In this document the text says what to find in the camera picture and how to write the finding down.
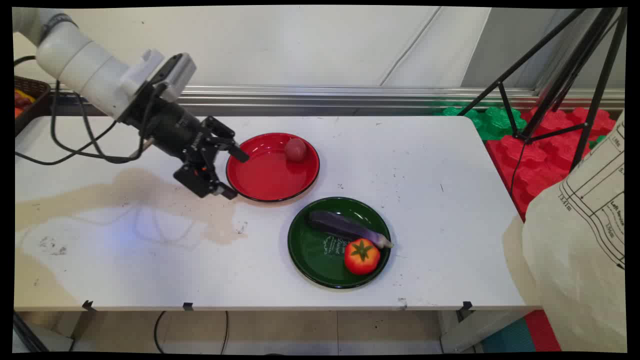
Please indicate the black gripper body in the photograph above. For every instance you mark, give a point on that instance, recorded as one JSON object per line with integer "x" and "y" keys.
{"x": 170, "y": 127}

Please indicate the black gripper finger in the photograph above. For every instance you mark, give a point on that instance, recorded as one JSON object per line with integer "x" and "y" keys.
{"x": 227, "y": 142}
{"x": 202, "y": 181}

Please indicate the purple toy eggplant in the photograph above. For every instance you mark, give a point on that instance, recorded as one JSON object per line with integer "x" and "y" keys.
{"x": 335, "y": 225}

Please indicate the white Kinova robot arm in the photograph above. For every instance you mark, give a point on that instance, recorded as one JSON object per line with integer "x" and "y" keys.
{"x": 75, "y": 55}

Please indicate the red enamel plate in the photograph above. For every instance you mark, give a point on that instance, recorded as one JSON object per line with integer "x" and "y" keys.
{"x": 265, "y": 175}

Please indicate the dull red toy fruit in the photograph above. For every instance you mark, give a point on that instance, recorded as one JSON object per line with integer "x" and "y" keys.
{"x": 295, "y": 150}

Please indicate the black table edge clip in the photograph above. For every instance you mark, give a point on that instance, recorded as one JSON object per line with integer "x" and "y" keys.
{"x": 466, "y": 306}
{"x": 188, "y": 306}
{"x": 88, "y": 305}

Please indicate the green enamel plate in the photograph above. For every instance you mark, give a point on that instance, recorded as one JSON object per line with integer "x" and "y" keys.
{"x": 315, "y": 250}

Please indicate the dark wicker basket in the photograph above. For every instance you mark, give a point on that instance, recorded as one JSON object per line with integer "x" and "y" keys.
{"x": 39, "y": 92}

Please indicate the orange toy food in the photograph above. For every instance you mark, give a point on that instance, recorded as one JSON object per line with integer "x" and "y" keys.
{"x": 22, "y": 100}

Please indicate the red toy tomato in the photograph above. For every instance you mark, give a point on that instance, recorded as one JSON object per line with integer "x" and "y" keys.
{"x": 361, "y": 257}

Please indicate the green foam floor mat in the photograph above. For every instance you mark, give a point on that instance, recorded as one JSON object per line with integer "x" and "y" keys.
{"x": 495, "y": 122}

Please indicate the white table leg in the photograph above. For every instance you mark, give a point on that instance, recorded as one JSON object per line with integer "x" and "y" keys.
{"x": 475, "y": 332}

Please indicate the red foam floor mat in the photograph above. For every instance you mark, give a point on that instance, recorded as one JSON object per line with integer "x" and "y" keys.
{"x": 540, "y": 165}

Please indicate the teal foam floor mat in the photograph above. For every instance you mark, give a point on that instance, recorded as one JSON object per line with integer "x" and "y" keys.
{"x": 507, "y": 337}

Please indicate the cream printed cloth bag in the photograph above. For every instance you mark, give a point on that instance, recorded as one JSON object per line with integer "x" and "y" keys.
{"x": 575, "y": 250}

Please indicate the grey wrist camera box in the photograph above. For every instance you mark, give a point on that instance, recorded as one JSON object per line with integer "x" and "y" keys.
{"x": 175, "y": 75}

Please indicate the silver metal wall rail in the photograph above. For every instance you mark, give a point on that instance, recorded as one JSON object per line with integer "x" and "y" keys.
{"x": 300, "y": 95}

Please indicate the black camera tripod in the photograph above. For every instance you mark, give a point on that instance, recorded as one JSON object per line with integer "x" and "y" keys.
{"x": 567, "y": 75}

